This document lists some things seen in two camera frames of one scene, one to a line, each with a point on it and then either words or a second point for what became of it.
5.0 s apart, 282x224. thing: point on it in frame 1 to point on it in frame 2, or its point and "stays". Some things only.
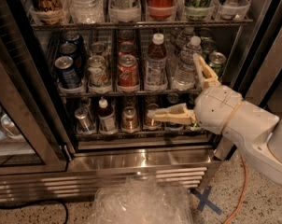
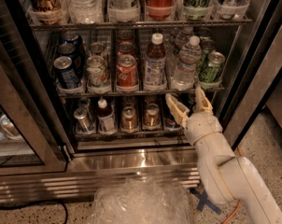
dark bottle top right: (231, 5) stays
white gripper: (216, 107) to (204, 126)
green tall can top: (199, 1) stays
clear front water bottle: (185, 77) stays
